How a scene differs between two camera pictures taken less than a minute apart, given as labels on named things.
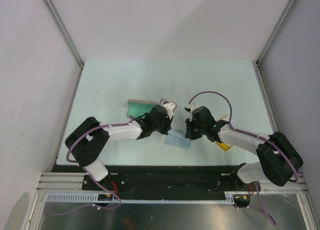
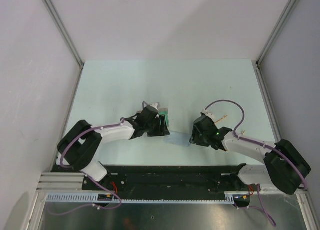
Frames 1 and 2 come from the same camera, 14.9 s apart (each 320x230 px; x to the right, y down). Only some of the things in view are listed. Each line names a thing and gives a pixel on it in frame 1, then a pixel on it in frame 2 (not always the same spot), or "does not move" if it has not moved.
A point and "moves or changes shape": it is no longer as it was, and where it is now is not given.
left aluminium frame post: [61, 23] does not move
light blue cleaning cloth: [177, 139] does not move
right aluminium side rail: [265, 99] does not move
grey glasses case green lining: [138, 108] moves or changes shape
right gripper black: [189, 134] to [194, 138]
